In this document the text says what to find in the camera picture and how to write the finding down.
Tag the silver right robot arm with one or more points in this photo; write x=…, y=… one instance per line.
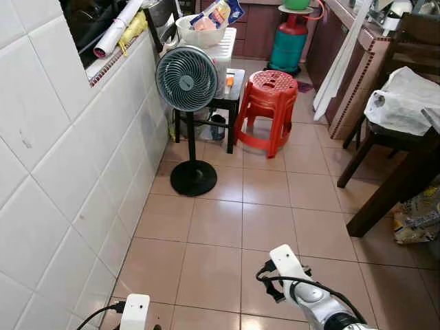
x=316, y=304

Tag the dark wooden table leg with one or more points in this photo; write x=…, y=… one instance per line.
x=392, y=192

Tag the printed yellow sack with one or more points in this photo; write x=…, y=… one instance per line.
x=419, y=216

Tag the small dark side table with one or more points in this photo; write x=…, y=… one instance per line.
x=234, y=103

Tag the red plastic stool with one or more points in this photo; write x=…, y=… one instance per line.
x=271, y=86

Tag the grey standing fan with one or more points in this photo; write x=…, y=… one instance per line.
x=187, y=79

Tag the white plastic bag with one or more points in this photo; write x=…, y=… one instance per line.
x=402, y=103

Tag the long white plank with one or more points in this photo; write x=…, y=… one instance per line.
x=340, y=65

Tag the green gas cylinder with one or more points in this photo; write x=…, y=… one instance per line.
x=289, y=48

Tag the large white bowl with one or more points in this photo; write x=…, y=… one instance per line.
x=196, y=36

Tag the colourful snack packet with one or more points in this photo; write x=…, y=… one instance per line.
x=220, y=14

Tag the green plastic bowl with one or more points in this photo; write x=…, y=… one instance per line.
x=297, y=4

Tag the dark wooden chair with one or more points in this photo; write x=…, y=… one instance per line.
x=416, y=41

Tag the yellow cloth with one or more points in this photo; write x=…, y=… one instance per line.
x=134, y=31

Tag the white paper roll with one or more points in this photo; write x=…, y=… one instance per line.
x=117, y=31

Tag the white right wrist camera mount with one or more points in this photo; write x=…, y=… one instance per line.
x=289, y=265

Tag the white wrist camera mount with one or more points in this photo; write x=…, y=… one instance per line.
x=135, y=313
x=289, y=265

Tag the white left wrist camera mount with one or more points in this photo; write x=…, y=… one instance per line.
x=135, y=313

